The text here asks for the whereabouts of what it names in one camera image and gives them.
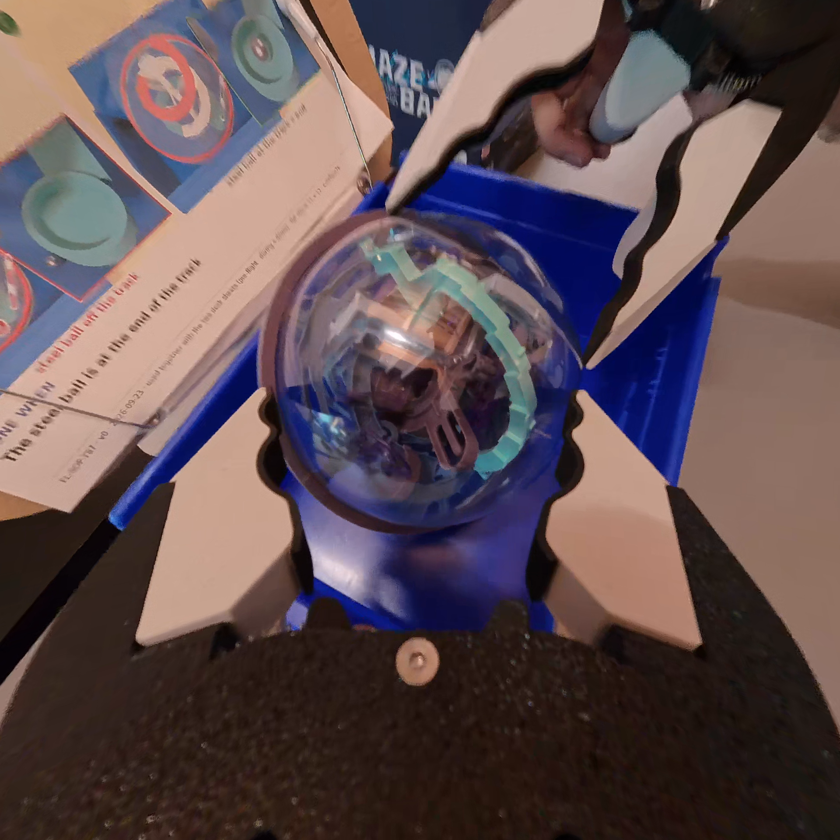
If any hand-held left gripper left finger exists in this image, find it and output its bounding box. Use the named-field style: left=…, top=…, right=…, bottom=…
left=134, top=387, right=315, bottom=647

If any dark blue toy box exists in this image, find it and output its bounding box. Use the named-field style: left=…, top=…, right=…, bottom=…
left=348, top=0, right=549, bottom=177

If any clear maze ball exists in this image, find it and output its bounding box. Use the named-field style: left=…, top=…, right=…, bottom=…
left=258, top=209, right=586, bottom=534

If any blue plastic bin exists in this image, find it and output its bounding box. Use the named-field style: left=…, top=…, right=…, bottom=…
left=107, top=159, right=731, bottom=636

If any thin metal wire holder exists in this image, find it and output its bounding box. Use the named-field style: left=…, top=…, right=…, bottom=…
left=0, top=387, right=164, bottom=431
left=315, top=26, right=375, bottom=194

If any illustrated instruction sheet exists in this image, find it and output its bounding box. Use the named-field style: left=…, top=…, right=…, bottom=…
left=0, top=0, right=395, bottom=514

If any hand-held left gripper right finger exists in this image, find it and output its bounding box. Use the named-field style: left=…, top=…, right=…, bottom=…
left=527, top=387, right=703, bottom=652

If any person's right hand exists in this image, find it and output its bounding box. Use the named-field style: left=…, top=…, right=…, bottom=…
left=532, top=0, right=634, bottom=168

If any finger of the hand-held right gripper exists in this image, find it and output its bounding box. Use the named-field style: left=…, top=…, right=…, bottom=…
left=583, top=98, right=786, bottom=370
left=384, top=0, right=608, bottom=215

